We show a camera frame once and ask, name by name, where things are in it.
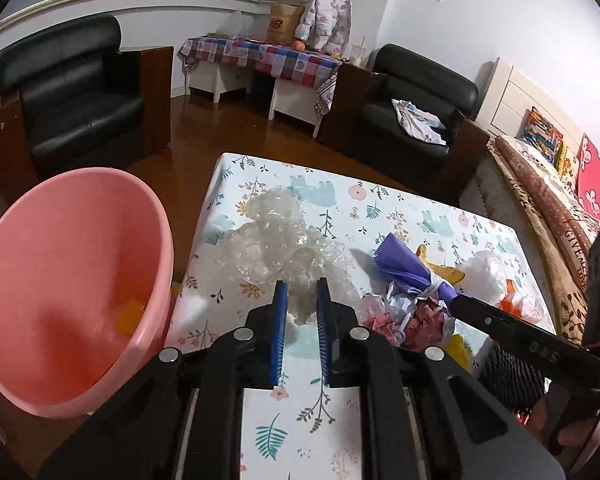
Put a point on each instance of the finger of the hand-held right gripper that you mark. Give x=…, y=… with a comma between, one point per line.
x=520, y=335

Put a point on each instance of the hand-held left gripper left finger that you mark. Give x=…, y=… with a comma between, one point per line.
x=280, y=330

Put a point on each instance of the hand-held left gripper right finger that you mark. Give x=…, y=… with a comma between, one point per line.
x=323, y=330

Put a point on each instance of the clear bubble wrap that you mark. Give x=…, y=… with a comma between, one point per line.
x=280, y=240

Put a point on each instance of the pink plastic bucket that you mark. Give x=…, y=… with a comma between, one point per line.
x=70, y=270

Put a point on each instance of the person's right hand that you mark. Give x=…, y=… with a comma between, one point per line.
x=580, y=430

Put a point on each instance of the orange and white plastic bag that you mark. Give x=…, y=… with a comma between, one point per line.
x=525, y=307

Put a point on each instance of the black mesh fabric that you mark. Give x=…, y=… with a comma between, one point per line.
x=510, y=375

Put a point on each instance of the yellow wrapper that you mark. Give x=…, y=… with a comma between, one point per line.
x=457, y=352

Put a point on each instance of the tan patterned blanket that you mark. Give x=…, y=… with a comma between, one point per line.
x=540, y=255

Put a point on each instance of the crumpled pink paper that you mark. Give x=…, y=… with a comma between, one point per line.
x=420, y=322

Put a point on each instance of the colourful pillows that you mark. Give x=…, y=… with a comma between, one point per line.
x=540, y=185

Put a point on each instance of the floral tablecloth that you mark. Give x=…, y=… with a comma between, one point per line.
x=405, y=210

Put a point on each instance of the orange scrap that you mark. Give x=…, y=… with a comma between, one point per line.
x=130, y=317

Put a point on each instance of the colourful striped pillow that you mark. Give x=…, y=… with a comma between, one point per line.
x=542, y=132

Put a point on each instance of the cream bed headboard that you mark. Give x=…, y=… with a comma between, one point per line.
x=510, y=95

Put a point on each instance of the narrow black leather armchair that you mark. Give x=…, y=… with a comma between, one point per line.
x=380, y=120

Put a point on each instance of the crumpled patterned cloth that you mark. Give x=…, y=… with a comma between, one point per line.
x=420, y=120

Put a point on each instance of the hanging patterned cloth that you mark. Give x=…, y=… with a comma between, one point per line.
x=327, y=92

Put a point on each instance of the checkered tablecloth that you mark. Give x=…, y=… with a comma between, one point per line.
x=275, y=57

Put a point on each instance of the plastic cup with straw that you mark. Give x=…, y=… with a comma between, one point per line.
x=356, y=55

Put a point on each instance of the orange fruit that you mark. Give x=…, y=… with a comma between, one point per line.
x=298, y=45

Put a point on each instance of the brown paper bag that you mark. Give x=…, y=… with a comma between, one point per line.
x=282, y=22

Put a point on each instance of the clear plastic bag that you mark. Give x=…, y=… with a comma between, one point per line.
x=239, y=25

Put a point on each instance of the wide black leather armchair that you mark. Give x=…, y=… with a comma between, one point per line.
x=75, y=100

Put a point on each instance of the pink patterned jacket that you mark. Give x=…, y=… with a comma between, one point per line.
x=327, y=10

